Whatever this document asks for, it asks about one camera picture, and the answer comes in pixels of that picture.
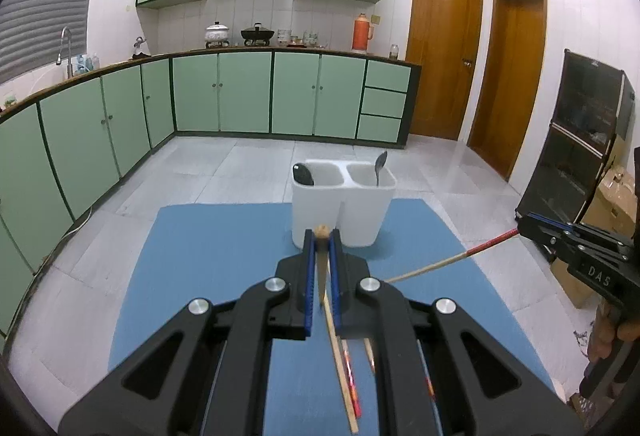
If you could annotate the white two-compartment utensil holder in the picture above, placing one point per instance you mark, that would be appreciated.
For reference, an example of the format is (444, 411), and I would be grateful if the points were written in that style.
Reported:
(340, 216)

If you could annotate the plain wooden door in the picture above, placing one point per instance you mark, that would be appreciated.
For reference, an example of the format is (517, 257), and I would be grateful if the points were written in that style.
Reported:
(510, 81)

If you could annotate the metal spoon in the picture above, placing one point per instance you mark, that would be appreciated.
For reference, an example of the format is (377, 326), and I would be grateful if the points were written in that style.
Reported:
(380, 163)

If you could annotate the small cardboard box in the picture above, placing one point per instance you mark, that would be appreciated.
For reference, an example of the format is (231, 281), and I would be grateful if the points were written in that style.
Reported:
(572, 288)

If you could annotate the window blinds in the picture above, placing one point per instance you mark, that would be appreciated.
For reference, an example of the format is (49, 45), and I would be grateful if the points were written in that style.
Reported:
(45, 11)

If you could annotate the black wok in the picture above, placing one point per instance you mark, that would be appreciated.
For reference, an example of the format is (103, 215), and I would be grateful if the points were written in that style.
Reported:
(257, 35)

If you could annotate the red-ended wooden chopstick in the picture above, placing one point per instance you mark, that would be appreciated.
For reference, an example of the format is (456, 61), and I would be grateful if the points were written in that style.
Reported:
(440, 264)

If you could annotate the black spoon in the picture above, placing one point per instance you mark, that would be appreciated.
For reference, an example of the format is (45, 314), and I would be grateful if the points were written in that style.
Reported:
(302, 174)

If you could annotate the white kettle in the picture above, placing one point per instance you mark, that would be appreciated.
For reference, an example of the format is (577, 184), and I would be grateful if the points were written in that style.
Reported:
(140, 48)

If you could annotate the glass jar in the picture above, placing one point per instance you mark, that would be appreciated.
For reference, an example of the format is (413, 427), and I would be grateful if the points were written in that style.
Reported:
(394, 52)

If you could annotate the red patterned wooden chopstick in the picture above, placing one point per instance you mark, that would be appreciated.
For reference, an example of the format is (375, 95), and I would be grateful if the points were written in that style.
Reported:
(352, 386)

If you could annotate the light wooden chopstick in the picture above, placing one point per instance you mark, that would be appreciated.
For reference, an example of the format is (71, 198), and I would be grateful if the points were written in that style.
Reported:
(342, 376)

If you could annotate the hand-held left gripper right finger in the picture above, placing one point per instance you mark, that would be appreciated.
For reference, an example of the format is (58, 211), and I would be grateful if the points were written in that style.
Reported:
(336, 296)

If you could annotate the white lidded pot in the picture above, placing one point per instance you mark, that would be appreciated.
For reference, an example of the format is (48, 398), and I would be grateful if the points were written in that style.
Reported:
(217, 35)

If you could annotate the kitchen faucet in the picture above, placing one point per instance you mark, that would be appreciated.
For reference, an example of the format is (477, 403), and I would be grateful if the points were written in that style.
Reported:
(65, 46)

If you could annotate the blue mat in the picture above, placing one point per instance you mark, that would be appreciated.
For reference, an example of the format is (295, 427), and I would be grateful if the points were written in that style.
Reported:
(210, 256)

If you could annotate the white container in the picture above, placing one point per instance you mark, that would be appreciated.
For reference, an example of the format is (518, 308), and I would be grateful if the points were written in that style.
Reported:
(284, 38)

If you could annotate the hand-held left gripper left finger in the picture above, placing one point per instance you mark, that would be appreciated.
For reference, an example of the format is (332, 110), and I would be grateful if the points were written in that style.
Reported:
(310, 296)

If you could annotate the orange thermos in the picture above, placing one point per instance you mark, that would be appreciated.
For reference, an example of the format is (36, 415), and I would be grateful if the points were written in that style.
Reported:
(360, 36)

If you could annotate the green base cabinets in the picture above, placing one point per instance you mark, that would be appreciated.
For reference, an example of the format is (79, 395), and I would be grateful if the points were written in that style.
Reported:
(240, 91)

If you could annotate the person's right hand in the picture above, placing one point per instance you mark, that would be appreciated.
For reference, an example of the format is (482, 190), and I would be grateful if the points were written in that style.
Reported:
(625, 331)

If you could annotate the large cardboard box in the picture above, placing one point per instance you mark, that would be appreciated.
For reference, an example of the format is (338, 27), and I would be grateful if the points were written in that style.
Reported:
(612, 201)

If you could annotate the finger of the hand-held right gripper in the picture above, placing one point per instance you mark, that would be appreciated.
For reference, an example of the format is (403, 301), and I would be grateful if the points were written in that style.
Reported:
(542, 236)
(590, 232)

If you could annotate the black glass cabinet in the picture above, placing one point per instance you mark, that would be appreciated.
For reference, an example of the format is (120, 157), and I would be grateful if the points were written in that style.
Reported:
(575, 136)

